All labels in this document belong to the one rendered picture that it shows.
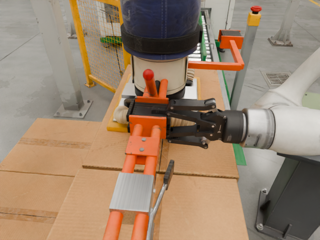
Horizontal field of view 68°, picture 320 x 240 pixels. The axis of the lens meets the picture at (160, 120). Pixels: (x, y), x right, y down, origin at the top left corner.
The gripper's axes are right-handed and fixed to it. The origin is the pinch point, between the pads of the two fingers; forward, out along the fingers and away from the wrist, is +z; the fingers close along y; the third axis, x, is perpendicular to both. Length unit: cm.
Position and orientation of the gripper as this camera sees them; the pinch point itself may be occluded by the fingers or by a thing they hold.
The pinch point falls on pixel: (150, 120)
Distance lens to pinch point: 54.4
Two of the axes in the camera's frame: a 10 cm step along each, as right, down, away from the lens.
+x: 1.0, -6.2, 7.8
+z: -9.9, -0.7, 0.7
